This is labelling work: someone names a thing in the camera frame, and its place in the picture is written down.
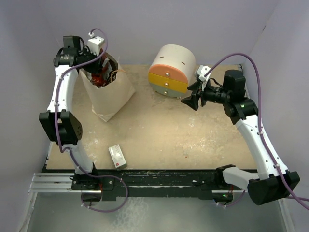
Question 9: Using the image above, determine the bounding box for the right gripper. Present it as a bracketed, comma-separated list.
[181, 79, 231, 110]

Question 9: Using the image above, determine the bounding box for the red chips bag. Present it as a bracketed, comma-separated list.
[91, 53, 115, 87]

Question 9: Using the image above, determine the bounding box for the white paper bag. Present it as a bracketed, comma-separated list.
[81, 57, 136, 122]

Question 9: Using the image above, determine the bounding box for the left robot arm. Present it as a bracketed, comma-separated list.
[39, 33, 107, 190]

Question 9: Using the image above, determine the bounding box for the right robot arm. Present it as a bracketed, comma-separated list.
[181, 65, 300, 205]

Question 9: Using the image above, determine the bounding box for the pastel mini drawer cabinet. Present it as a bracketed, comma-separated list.
[148, 44, 196, 99]

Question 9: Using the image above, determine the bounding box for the small white box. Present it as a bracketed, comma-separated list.
[108, 144, 127, 170]

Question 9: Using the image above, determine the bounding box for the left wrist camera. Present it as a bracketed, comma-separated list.
[87, 32, 105, 56]

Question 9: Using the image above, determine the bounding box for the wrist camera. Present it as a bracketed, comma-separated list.
[195, 65, 211, 90]
[87, 32, 105, 56]

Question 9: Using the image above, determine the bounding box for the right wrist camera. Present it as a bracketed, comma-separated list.
[195, 65, 211, 90]

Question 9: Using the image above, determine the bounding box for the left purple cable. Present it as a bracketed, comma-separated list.
[54, 28, 129, 213]

